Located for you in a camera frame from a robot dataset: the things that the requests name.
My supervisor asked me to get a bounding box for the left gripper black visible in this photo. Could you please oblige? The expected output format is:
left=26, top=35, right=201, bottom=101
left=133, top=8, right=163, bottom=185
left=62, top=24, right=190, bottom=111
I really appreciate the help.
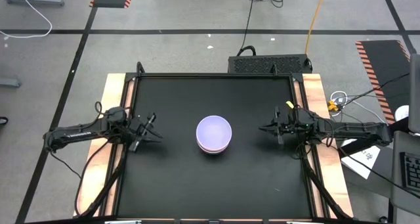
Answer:
left=126, top=112, right=164, bottom=152

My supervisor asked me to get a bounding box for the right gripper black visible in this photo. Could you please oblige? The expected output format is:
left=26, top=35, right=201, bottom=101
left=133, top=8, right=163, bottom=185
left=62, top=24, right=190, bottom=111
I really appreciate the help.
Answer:
left=258, top=105, right=306, bottom=146

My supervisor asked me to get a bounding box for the lavender ribbed bowl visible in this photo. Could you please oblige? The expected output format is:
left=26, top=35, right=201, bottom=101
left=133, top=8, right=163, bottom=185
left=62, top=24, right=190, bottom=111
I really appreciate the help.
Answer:
left=196, top=115, right=233, bottom=152

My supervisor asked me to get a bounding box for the pink ribbed bowl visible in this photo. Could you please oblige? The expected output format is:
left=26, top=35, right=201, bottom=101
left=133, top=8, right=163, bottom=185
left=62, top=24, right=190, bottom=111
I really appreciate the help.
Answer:
left=196, top=140, right=231, bottom=155

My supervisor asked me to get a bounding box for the black computer case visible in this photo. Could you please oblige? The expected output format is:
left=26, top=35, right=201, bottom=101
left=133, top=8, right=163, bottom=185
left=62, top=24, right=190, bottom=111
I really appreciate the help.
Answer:
left=228, top=54, right=313, bottom=75

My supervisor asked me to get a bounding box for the white paper sheet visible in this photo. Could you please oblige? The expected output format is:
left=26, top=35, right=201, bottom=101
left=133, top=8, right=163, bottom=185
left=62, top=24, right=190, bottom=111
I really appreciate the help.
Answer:
left=340, top=138, right=381, bottom=181

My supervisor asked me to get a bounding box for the grey desk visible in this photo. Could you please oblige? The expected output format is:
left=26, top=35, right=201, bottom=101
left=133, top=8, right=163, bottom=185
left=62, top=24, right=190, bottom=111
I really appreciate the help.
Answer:
left=390, top=130, right=420, bottom=218

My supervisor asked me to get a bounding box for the white cup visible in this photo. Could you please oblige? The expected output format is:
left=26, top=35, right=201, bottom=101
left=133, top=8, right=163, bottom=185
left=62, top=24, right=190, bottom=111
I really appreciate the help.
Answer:
left=394, top=104, right=411, bottom=123

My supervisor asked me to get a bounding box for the black keyboard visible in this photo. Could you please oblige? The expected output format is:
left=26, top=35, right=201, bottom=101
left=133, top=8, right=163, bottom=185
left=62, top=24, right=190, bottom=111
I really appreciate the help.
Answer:
left=400, top=151, right=420, bottom=194

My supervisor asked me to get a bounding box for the grey monitor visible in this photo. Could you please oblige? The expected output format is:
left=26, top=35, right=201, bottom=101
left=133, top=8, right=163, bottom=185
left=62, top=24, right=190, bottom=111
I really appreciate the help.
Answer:
left=408, top=53, right=420, bottom=135

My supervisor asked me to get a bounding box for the grey table foot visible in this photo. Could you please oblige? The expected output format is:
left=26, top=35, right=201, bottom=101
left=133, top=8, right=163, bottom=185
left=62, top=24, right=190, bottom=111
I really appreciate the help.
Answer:
left=0, top=78, right=22, bottom=88

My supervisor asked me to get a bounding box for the white cable coil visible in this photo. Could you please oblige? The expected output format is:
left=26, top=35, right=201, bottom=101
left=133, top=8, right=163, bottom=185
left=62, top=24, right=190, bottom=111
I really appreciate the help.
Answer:
left=329, top=90, right=349, bottom=108

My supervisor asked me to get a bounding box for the black aluminium table frame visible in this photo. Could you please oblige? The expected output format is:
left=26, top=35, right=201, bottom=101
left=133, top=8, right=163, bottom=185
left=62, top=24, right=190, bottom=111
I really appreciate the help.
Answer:
left=78, top=61, right=354, bottom=224

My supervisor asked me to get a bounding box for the black looped frame cable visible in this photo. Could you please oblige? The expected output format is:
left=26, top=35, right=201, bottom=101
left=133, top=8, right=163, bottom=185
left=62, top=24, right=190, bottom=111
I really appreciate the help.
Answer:
left=73, top=131, right=114, bottom=218

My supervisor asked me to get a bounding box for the black floor cable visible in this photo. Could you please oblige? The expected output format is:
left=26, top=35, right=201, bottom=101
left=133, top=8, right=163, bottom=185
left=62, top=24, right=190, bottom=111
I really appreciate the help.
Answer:
left=241, top=0, right=257, bottom=56

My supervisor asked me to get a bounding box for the yellow hanging cable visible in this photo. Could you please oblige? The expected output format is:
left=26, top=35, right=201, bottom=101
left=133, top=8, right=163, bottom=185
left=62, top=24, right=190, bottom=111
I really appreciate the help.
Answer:
left=304, top=0, right=327, bottom=55

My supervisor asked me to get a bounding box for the white floor cable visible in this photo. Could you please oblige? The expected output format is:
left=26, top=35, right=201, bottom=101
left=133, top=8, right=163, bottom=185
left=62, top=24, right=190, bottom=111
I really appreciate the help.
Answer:
left=0, top=0, right=54, bottom=39

